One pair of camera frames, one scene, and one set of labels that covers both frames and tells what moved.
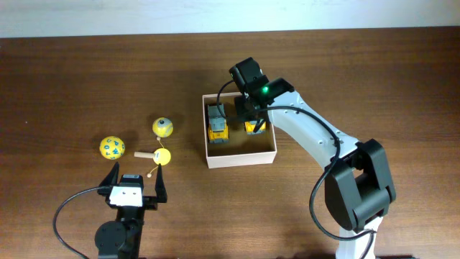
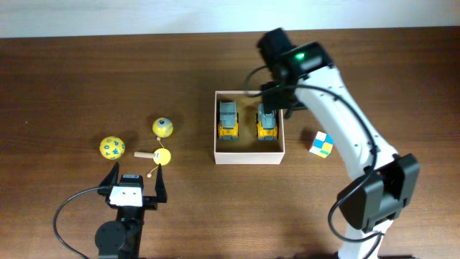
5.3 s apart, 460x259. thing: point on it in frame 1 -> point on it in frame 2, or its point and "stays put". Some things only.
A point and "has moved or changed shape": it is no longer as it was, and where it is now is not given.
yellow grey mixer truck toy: (250, 125) has moved or changed shape
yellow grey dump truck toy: (218, 127) -> (228, 124)
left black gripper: (151, 201) stays put
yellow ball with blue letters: (112, 147) stays put
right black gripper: (243, 119) -> (269, 99)
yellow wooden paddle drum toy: (161, 155) stays put
